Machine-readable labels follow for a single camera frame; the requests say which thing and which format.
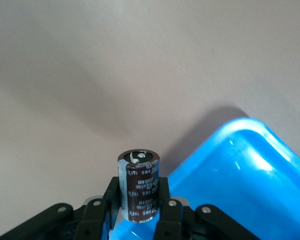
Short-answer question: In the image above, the brown table mat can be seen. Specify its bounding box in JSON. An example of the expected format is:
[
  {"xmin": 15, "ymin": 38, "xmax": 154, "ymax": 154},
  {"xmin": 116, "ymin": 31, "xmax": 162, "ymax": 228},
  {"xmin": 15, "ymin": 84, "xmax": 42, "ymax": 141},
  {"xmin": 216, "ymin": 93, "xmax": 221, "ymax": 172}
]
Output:
[{"xmin": 0, "ymin": 0, "xmax": 300, "ymax": 240}]

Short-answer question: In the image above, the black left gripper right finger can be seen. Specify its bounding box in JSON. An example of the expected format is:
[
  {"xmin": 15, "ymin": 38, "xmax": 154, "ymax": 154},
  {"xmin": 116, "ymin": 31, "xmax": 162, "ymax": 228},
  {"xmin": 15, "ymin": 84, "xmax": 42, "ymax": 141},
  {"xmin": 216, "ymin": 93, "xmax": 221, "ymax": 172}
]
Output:
[{"xmin": 153, "ymin": 176, "xmax": 261, "ymax": 240}]

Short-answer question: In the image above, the black small connector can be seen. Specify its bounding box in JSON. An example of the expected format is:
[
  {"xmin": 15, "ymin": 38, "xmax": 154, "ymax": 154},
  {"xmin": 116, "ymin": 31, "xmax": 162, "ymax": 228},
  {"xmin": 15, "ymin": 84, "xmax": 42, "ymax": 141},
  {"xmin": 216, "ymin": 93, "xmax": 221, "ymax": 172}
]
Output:
[{"xmin": 117, "ymin": 149, "xmax": 161, "ymax": 223}]

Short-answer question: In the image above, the blue plastic tray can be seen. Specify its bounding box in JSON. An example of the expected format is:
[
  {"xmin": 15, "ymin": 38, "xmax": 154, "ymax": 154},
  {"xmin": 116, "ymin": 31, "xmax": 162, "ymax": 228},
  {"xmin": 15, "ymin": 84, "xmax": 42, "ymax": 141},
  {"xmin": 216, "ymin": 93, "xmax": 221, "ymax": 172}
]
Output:
[{"xmin": 102, "ymin": 117, "xmax": 300, "ymax": 240}]

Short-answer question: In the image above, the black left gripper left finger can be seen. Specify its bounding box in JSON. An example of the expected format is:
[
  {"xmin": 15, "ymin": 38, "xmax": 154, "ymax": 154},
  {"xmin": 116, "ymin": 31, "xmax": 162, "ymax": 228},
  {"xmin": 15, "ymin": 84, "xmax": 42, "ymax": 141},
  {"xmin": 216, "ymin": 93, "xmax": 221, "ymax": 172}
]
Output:
[{"xmin": 0, "ymin": 176, "xmax": 122, "ymax": 240}]

